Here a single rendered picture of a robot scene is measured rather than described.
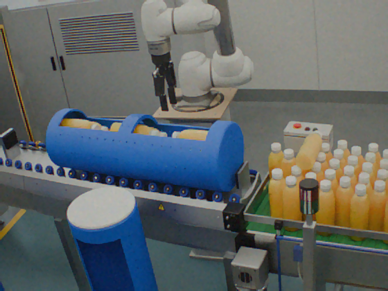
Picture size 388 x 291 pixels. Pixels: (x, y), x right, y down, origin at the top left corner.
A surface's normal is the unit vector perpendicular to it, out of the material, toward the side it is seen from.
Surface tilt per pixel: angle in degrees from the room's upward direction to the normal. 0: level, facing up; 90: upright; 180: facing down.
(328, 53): 90
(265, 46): 90
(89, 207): 0
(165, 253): 0
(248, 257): 0
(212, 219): 70
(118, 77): 90
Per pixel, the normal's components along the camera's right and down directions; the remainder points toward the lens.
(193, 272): -0.14, -0.87
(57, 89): -0.30, 0.49
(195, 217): -0.45, 0.16
